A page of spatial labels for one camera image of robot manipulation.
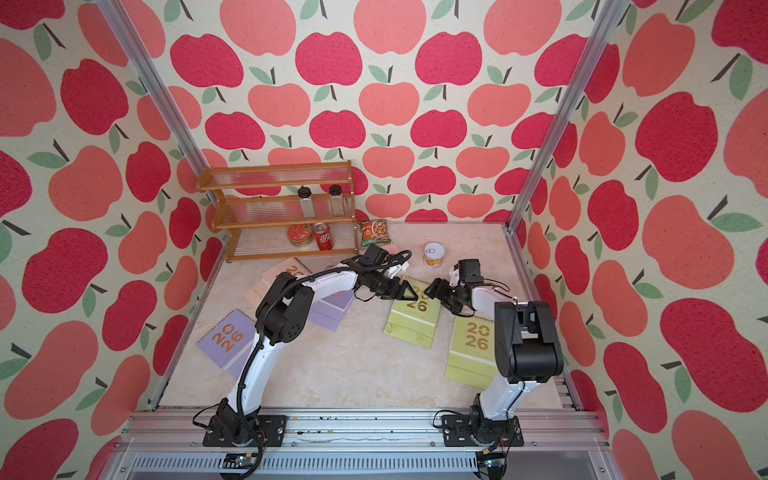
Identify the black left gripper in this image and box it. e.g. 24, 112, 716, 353
368, 270, 420, 301

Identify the green calendar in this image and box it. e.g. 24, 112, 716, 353
445, 316, 498, 390
384, 277, 441, 349

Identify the pink calendar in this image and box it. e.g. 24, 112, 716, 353
244, 257, 311, 308
382, 243, 402, 255

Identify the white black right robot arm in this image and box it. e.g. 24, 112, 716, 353
426, 259, 564, 449

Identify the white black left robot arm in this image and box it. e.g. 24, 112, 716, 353
207, 245, 418, 447

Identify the small yellow pull-tab can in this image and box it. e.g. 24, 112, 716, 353
423, 242, 446, 268

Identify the green orange snack packet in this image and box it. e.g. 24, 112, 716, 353
360, 219, 391, 248

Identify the purple calendar centre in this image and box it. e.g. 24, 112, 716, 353
308, 290, 354, 331

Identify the purple calendar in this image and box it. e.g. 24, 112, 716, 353
196, 309, 256, 380
308, 290, 354, 331

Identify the red soda can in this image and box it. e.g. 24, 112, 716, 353
312, 222, 334, 251

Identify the flat red tin can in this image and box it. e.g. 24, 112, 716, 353
286, 223, 314, 246

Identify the right glass spice jar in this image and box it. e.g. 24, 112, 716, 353
328, 184, 345, 217

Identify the glass spice jar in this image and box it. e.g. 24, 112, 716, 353
297, 186, 316, 218
328, 184, 345, 217

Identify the wooden three-tier shelf rack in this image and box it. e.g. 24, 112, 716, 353
197, 161, 360, 262

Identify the left glass spice jar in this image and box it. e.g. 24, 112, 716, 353
297, 186, 316, 218

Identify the purple calendar left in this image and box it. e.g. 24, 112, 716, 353
196, 309, 256, 380

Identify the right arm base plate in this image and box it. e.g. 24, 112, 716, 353
437, 414, 525, 449

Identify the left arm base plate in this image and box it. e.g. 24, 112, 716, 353
202, 415, 287, 448

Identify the aluminium front rail frame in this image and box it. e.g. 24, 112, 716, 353
97, 408, 622, 479

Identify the right aluminium corner post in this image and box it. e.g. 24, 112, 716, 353
504, 0, 630, 237

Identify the aluminium corner post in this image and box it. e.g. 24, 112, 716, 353
96, 0, 207, 176
504, 0, 630, 237

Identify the left aluminium corner post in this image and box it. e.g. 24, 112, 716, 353
96, 0, 207, 176

